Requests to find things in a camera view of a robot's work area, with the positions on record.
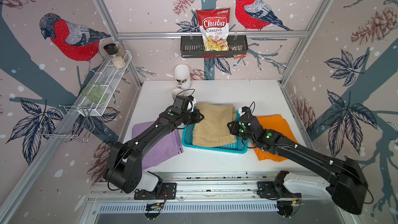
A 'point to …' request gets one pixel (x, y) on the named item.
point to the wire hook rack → (71, 121)
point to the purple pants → (162, 148)
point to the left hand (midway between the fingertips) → (206, 114)
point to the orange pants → (274, 122)
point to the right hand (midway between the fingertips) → (226, 123)
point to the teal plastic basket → (237, 147)
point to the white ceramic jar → (182, 75)
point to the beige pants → (212, 130)
